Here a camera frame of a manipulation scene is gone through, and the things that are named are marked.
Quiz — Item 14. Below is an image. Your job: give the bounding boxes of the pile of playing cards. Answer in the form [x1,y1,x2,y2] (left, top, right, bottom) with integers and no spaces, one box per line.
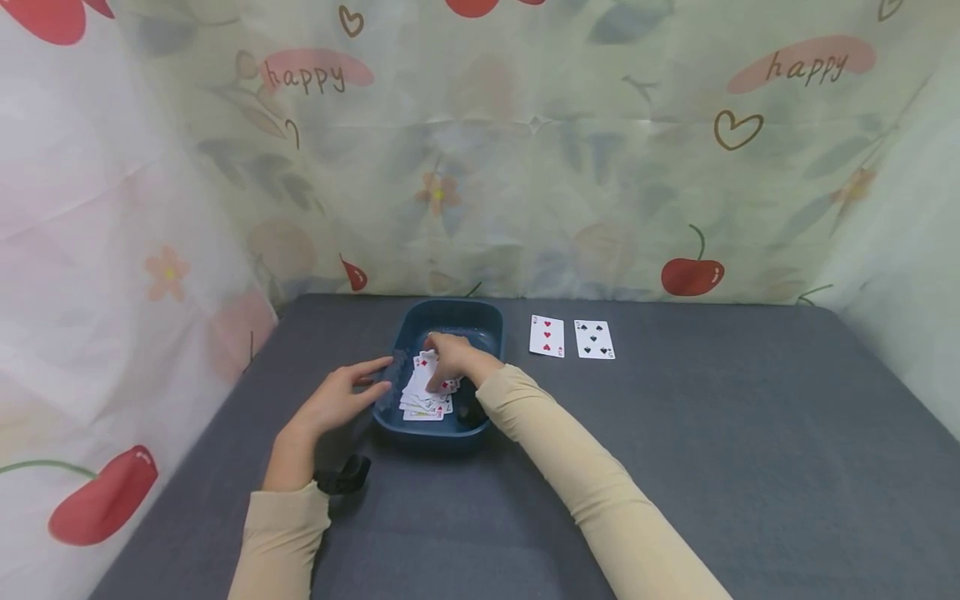
[398,350,462,422]

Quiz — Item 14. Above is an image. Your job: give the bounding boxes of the black wrist band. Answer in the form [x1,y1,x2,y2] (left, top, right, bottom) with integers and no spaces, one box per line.
[313,454,373,497]

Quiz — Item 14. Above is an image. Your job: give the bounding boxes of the red hearts playing card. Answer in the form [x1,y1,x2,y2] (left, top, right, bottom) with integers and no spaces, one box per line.
[528,315,566,359]

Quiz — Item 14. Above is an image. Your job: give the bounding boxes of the blue plastic tray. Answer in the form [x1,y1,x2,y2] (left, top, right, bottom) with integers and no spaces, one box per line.
[372,298,506,455]

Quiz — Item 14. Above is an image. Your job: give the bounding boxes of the black spades playing card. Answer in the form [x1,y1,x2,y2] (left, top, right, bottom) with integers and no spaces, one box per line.
[573,319,616,361]

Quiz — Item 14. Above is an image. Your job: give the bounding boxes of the person's left forearm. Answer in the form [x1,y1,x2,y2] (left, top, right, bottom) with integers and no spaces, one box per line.
[227,423,335,600]

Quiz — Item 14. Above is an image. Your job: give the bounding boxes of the person's right hand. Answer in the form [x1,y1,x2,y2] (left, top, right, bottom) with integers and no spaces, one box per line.
[423,332,505,393]

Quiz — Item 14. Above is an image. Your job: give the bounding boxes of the person's left hand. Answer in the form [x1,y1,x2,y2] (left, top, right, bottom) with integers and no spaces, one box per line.
[277,356,395,441]

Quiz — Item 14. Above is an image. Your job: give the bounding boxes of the person's right forearm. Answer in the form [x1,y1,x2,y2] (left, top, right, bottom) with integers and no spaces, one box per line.
[475,363,733,600]

